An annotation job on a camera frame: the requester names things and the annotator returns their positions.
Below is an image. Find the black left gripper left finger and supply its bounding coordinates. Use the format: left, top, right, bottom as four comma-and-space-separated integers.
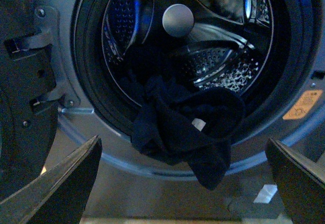
1, 136, 102, 223

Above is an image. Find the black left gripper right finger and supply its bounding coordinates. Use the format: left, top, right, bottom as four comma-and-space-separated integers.
265, 138, 324, 223

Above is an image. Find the dark navy garment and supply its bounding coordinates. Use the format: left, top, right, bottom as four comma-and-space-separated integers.
119, 43, 246, 191

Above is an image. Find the black washing machine door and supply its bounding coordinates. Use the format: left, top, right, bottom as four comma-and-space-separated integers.
1, 0, 58, 199

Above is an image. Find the grey front-load washing machine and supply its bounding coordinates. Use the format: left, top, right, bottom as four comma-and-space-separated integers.
32, 0, 324, 220

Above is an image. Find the white tape piece on floor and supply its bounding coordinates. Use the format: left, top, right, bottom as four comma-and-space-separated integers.
253, 184, 278, 204

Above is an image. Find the orange warning sticker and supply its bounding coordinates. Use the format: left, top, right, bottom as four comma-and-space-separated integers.
282, 89, 323, 120

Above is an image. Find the grey metal door hinge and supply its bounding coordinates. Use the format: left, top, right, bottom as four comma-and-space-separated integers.
35, 5, 81, 108

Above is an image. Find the grey round drum hub cap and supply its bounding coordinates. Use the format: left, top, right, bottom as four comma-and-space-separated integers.
162, 4, 194, 38

